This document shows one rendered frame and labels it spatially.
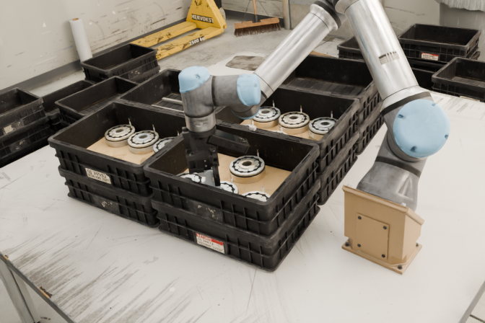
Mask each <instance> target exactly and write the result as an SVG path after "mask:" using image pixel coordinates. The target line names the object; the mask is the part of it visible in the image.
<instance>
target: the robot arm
mask: <svg viewBox="0 0 485 323"><path fill-rule="evenodd" d="M346 20H347V21H348V23H349V26H350V28H351V31H352V32H353V34H354V37H355V39H356V41H357V44H358V46H359V49H360V50H361V52H362V55H363V57H364V60H365V62H366V64H367V67H368V69H369V70H370V73H371V75H372V78H373V80H374V82H375V85H376V87H377V90H378V92H379V93H380V96H381V98H382V100H383V106H382V107H381V110H380V113H381V115H382V117H383V120H384V122H385V124H386V127H387V130H386V133H385V136H384V138H383V141H382V143H381V145H380V149H379V151H378V153H377V156H376V158H375V161H374V164H373V165H372V167H371V168H370V169H369V171H368V172H367V173H366V174H365V176H363V178H362V179H361V180H360V181H359V183H358V184H357V187H356V189H357V190H361V191H363V192H366V193H369V194H371V195H375V196H378V197H379V198H383V199H386V200H389V201H391V202H394V203H397V204H401V203H405V204H406V207H408V208H410V209H411V210H412V211H413V212H415V211H416V207H417V199H418V183H419V178H420V177H421V174H422V171H423V169H424V165H425V164H426V161H427V158H428V157H429V156H431V155H433V154H436V153H437V152H438V151H439V150H440V149H441V148H442V147H443V146H444V145H445V142H446V141H447V139H448V136H449V134H450V121H449V117H448V116H447V113H446V112H445V111H444V110H443V108H442V107H440V106H439V105H438V104H436V103H435V102H434V100H433V99H432V96H431V94H430V92H429V90H427V89H423V88H421V87H420V86H419V85H418V83H417V81H416V78H415V76H414V74H413V72H412V70H411V67H410V65H409V64H408V61H407V59H406V57H405V55H404V53H403V50H402V48H401V46H400V44H399V41H398V39H397V37H396V35H395V33H394V31H393V28H392V27H391V25H390V22H389V20H388V18H387V15H386V13H385V11H384V9H383V6H382V4H381V3H380V0H315V1H314V2H313V4H312V5H311V6H310V13H309V14H308V15H307V16H306V17H305V18H304V19H303V20H302V21H301V22H300V23H299V24H298V25H297V26H296V27H295V28H294V29H293V30H292V31H291V32H290V34H289V35H288V36H287V37H286V38H285V39H284V40H283V41H282V42H281V43H280V44H279V46H278V47H277V48H276V49H275V50H274V51H273V52H272V53H271V54H270V55H269V56H268V58H267V59H266V60H265V61H264V62H263V63H262V64H261V65H260V66H259V67H258V68H257V69H256V70H255V71H254V72H253V73H252V74H238V75H224V76H210V73H209V71H208V69H207V68H205V67H200V66H192V67H188V68H185V69H183V70H182V71H181V72H180V73H179V76H178V78H179V85H180V93H181V98H182V102H183V109H184V114H185V121H186V127H182V130H183V138H184V142H185V152H186V159H187V163H188V171H189V174H191V173H198V176H200V177H206V179H205V180H204V181H203V182H201V183H204V184H206V185H211V186H213V187H218V188H220V189H222V188H221V182H220V176H219V158H218V153H217V150H218V146H221V147H225V148H227V149H232V150H234V151H238V152H241V153H244V154H246V153H247V151H248V149H249V147H250V146H249V143H248V140H247V139H246V138H243V137H239V136H236V135H233V134H230V133H226V132H224V131H221V130H217V129H216V118H215V114H214V107H224V106H229V107H230V108H231V111H232V112H233V113H234V114H235V115H236V116H238V117H239V118H241V119H243V120H249V119H252V118H254V117H255V116H256V115H257V114H258V112H259V110H260V106H261V105H262V104H263V103H264V102H265V101H266V99H267V98H269V96H270V95H271V94H272V93H273V92H274V91H275V90H276V89H277V88H278V87H279V85H280V84H281V83H282V82H283V81H284V80H285V79H286V78H287V77H288V76H289V75H290V74H291V73H292V72H293V70H295V69H296V68H297V67H298V66H299V65H300V63H301V62H302V61H303V60H304V59H305V58H306V57H307V56H308V55H309V54H310V53H311V51H312V50H313V49H314V48H315V47H316V46H317V45H318V44H319V43H320V42H321V40H322V39H323V38H324V37H325V36H326V35H327V34H328V33H329V32H330V31H337V29H338V28H339V27H340V26H341V25H342V24H343V23H344V22H345V21H346ZM213 178H214V180H213Z"/></svg>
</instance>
